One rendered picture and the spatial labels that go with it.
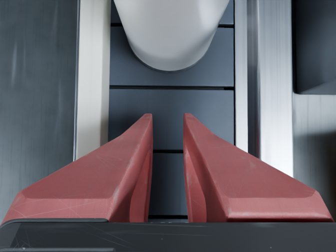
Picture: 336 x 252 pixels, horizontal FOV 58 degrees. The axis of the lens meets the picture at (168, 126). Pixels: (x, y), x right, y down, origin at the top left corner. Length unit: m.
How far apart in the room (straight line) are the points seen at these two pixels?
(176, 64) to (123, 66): 0.04
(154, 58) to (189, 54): 0.02
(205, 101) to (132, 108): 0.04
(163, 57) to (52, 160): 0.13
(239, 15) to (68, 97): 0.14
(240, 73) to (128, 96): 0.07
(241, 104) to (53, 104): 0.14
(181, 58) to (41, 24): 0.14
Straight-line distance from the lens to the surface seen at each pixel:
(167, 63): 0.16
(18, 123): 0.26
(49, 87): 0.25
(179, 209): 0.18
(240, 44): 0.20
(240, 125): 0.19
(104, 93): 0.16
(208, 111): 0.18
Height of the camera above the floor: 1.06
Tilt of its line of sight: 86 degrees down
